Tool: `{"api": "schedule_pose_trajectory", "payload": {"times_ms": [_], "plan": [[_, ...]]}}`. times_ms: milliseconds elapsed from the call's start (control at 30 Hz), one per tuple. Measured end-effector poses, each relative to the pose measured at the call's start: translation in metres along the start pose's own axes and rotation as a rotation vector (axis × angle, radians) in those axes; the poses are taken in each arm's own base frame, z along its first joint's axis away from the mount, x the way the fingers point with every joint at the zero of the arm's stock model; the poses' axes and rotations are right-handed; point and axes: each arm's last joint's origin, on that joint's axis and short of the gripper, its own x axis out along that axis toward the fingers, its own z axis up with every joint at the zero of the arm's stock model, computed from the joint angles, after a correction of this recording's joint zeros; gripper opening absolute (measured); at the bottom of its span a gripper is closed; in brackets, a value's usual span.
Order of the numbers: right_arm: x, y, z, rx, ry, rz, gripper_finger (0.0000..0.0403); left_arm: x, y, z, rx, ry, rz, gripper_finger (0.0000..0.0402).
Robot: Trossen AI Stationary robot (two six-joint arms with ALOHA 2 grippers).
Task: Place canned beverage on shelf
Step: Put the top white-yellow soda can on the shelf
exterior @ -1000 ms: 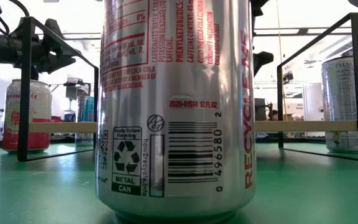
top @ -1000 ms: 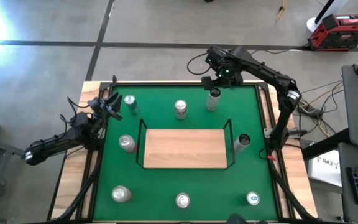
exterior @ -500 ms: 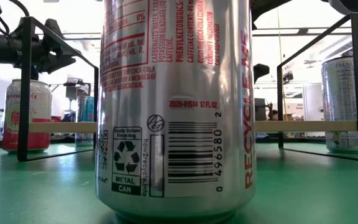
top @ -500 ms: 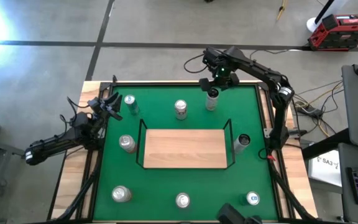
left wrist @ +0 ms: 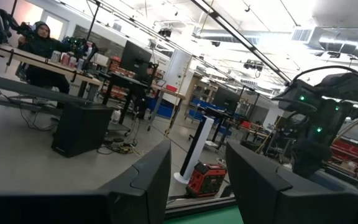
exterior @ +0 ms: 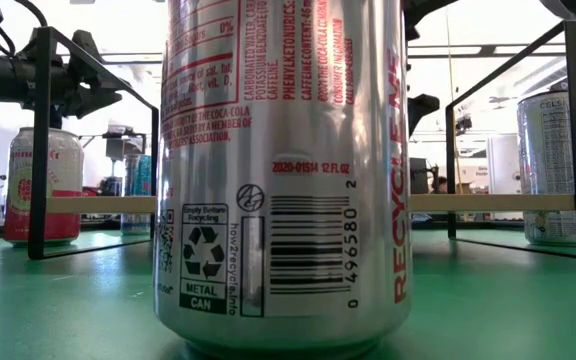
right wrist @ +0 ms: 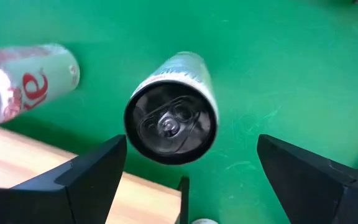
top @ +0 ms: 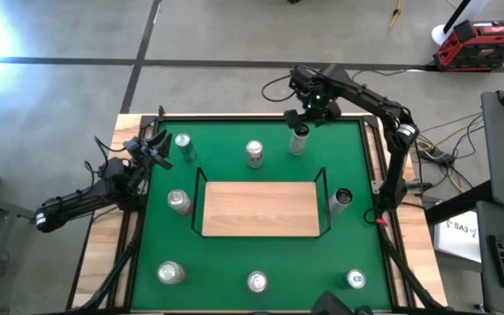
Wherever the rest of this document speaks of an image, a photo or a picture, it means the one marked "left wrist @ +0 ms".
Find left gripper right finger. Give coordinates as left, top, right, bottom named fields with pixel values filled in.
left=224, top=141, right=358, bottom=224

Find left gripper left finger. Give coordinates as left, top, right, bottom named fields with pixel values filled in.
left=99, top=139, right=173, bottom=224

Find red bin rack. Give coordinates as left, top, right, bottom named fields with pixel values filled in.
left=328, top=136, right=358, bottom=166

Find red black toolbox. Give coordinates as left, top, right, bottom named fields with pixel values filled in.
left=185, top=161, right=228, bottom=198

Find green table mat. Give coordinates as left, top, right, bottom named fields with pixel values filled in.
left=163, top=205, right=245, bottom=224

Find white black tower stand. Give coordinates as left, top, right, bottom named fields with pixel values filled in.
left=173, top=115, right=214, bottom=185

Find white plastic bottle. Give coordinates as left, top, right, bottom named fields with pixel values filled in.
left=110, top=109, right=121, bottom=124

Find blue storage bins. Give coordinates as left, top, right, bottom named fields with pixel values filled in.
left=146, top=96, right=175, bottom=119
left=186, top=98, right=234, bottom=136

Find black computer tower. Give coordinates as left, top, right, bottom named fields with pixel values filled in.
left=50, top=102, right=114, bottom=158

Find wooden table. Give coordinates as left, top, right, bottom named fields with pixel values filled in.
left=149, top=82, right=186, bottom=133

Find white structural column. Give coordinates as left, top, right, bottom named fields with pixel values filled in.
left=163, top=49, right=195, bottom=103

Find black desk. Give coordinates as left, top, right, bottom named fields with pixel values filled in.
left=99, top=70, right=150, bottom=125

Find red storage bins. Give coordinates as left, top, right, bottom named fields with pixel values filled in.
left=109, top=55, right=127, bottom=77

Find black monitor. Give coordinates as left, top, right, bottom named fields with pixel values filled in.
left=119, top=40, right=154, bottom=78

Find person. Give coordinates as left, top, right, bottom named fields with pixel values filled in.
left=17, top=21, right=74, bottom=94

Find wooden workbench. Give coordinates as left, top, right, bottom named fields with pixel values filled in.
left=0, top=39, right=103, bottom=108

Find floor cable tangle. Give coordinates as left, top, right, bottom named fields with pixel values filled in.
left=96, top=136, right=149, bottom=156

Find ceiling mounted camera rig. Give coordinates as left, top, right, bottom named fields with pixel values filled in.
left=243, top=59, right=264, bottom=72

